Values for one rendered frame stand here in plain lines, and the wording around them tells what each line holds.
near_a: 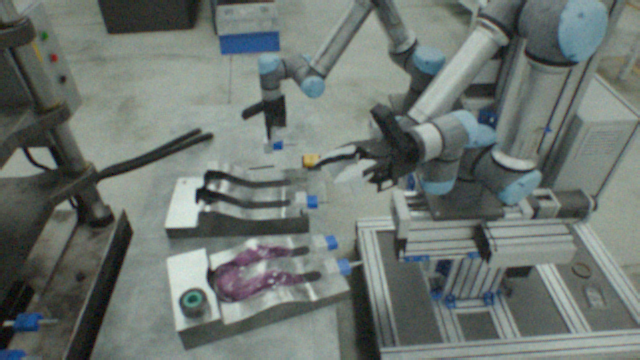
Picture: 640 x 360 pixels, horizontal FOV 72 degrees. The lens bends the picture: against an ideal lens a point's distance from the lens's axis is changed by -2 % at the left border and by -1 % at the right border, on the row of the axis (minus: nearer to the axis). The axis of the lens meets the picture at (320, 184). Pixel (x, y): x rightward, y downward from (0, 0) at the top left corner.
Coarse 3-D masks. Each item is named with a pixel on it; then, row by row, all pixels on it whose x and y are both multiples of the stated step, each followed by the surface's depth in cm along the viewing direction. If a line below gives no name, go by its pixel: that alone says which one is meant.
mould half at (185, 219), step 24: (216, 168) 163; (240, 168) 168; (192, 192) 165; (240, 192) 159; (264, 192) 161; (288, 192) 160; (168, 216) 155; (192, 216) 155; (216, 216) 149; (240, 216) 151; (264, 216) 152; (288, 216) 151
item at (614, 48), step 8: (432, 0) 553; (464, 0) 485; (472, 0) 485; (472, 8) 467; (472, 24) 465; (608, 48) 395; (616, 48) 395; (624, 48) 395; (632, 48) 388; (608, 56) 384; (616, 56) 386; (632, 56) 390; (624, 64) 399; (632, 64) 396; (624, 72) 400
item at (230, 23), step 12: (216, 12) 431; (240, 12) 452; (252, 12) 454; (264, 12) 456; (276, 12) 432; (216, 24) 421; (228, 24) 443; (240, 24) 443; (252, 24) 425; (264, 24) 427; (276, 24) 429
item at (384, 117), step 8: (376, 104) 82; (376, 112) 81; (384, 112) 80; (392, 112) 80; (376, 120) 82; (384, 120) 80; (392, 120) 81; (384, 128) 83; (392, 128) 82; (400, 128) 83; (384, 136) 88; (392, 136) 83; (400, 136) 84; (400, 144) 85; (408, 144) 86; (400, 152) 86
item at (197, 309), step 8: (192, 288) 123; (200, 288) 123; (184, 296) 121; (192, 296) 122; (200, 296) 121; (184, 304) 119; (192, 304) 119; (200, 304) 119; (208, 304) 122; (184, 312) 118; (192, 312) 118; (200, 312) 119
